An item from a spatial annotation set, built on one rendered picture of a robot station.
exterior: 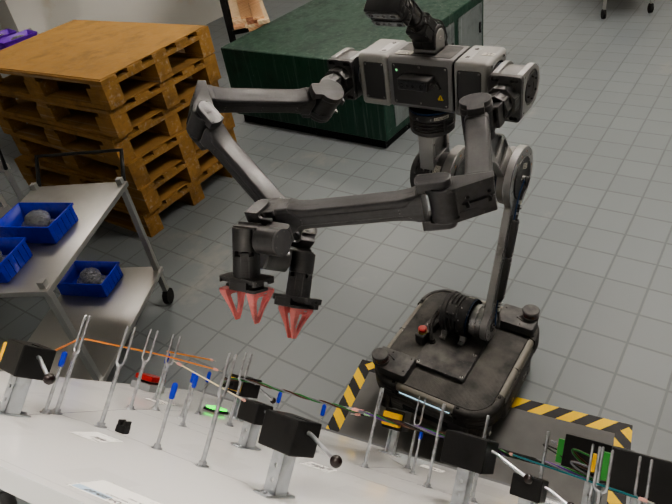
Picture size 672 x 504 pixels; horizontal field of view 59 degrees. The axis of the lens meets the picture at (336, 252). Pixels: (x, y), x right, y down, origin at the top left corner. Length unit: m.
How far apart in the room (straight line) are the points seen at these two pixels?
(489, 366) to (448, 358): 0.16
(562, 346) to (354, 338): 0.97
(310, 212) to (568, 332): 1.97
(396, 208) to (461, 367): 1.37
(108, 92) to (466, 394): 2.52
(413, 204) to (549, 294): 2.07
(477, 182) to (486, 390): 1.37
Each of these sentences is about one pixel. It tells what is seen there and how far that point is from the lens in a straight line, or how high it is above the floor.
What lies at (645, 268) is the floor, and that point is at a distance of 3.41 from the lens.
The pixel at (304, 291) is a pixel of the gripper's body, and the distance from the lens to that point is 1.38.
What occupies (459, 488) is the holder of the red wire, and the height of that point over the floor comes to 1.28.
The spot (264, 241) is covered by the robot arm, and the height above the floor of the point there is 1.44.
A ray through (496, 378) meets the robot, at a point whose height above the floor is 0.24.
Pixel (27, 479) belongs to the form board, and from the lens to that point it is 0.62.
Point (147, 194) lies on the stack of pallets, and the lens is 3.97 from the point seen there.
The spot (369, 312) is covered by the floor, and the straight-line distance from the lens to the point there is 3.08.
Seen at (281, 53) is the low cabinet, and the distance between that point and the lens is 4.73.
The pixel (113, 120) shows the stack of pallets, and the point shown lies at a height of 0.83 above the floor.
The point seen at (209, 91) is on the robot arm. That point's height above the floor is 1.58.
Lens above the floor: 2.11
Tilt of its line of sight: 37 degrees down
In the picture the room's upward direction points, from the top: 10 degrees counter-clockwise
